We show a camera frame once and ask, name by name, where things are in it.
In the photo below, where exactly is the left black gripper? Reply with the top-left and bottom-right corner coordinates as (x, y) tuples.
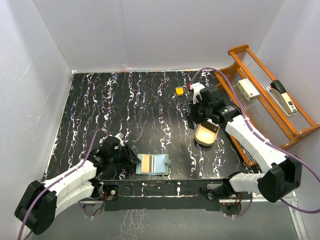
(108, 143), (141, 169)

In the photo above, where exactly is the gold credit card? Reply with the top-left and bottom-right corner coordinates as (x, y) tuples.
(140, 154), (155, 174)

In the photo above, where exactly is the green card holder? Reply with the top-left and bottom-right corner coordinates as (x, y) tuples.
(135, 153), (171, 176)

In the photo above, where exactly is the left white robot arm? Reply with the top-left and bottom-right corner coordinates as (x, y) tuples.
(14, 134), (141, 239)

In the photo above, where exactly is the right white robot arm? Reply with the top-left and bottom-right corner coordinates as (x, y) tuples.
(186, 82), (302, 203)

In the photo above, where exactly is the wooden tray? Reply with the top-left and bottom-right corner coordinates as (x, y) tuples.
(194, 120), (220, 147)

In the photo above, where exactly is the yellow small block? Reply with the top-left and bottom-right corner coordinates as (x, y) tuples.
(175, 87), (184, 96)

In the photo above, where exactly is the white staple box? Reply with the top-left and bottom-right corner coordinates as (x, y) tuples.
(236, 78), (260, 101)

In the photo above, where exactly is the wooden tiered shelf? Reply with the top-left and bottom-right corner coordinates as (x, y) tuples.
(215, 44), (320, 150)

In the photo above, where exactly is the black beige stapler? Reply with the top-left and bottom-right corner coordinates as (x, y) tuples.
(266, 79), (297, 117)

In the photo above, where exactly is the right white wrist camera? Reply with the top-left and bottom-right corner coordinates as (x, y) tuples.
(189, 82), (205, 105)

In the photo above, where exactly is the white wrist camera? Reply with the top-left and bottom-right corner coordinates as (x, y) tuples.
(189, 82), (205, 105)
(115, 132), (125, 146)

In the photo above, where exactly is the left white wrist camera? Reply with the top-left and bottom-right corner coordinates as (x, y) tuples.
(115, 132), (125, 146)

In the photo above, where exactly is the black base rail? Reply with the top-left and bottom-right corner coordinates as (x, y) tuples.
(82, 178), (253, 213)

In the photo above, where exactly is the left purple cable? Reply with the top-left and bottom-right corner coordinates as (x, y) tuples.
(16, 129), (116, 240)

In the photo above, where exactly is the purple cable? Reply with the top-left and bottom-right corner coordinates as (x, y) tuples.
(189, 67), (320, 218)
(16, 129), (116, 240)

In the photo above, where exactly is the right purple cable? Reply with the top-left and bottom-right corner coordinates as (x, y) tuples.
(189, 67), (320, 218)

